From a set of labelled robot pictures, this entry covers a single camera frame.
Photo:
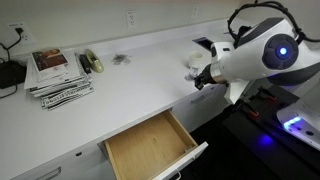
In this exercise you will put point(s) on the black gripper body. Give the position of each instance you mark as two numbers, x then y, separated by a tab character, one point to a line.
208	76

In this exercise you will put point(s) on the wooden drawer with white front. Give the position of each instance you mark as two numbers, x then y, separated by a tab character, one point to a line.
150	143

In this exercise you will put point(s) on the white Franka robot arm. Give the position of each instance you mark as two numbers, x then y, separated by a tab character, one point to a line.
253	66

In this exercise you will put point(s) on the metal framed counter slot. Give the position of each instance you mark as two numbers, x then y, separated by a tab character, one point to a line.
204	43

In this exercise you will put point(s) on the small black drawer lock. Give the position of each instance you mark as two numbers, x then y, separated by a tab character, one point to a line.
78	153

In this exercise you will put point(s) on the pile of paper clips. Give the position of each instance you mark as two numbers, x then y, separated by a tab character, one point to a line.
120	59

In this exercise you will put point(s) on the black mounting board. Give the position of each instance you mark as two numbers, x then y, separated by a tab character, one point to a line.
240	156

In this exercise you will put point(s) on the black stapler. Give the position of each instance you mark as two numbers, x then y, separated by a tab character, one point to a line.
85	64

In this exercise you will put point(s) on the black power adapter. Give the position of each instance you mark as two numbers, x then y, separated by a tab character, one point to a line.
11	75

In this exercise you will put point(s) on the white wall outlet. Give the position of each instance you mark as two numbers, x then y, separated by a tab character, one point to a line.
194	10
131	19
27	37

